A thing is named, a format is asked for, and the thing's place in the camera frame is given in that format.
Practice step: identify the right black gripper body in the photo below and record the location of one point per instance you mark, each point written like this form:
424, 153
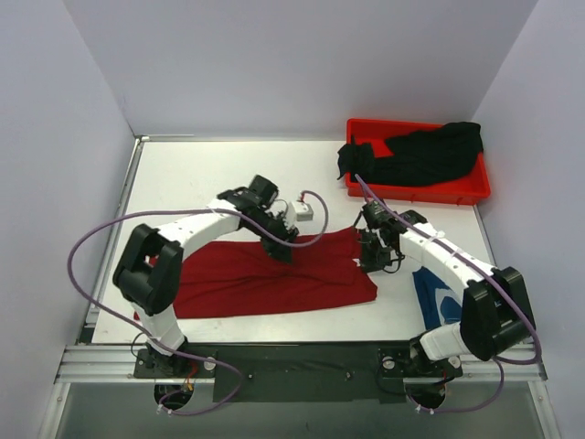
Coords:
374, 250

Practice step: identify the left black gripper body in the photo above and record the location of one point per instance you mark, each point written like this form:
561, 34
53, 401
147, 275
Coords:
278, 240

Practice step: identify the red t shirt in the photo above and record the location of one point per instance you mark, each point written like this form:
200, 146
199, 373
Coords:
231, 278

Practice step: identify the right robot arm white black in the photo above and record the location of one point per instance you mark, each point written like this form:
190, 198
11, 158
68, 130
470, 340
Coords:
495, 310

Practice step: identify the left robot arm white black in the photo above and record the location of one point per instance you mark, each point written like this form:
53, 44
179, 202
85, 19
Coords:
149, 270

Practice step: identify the blue folded t shirt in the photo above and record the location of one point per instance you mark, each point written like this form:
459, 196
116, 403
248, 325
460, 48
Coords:
439, 305

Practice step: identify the black t shirt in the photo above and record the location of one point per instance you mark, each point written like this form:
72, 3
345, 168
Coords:
419, 159

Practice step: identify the red plastic bin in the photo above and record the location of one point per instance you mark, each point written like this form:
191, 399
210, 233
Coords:
465, 191

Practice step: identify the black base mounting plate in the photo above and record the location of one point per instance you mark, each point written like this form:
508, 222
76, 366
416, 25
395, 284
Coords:
303, 372

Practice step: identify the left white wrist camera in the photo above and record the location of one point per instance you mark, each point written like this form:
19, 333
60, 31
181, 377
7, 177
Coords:
301, 212

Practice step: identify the aluminium frame rail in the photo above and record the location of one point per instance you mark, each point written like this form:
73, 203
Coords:
180, 173

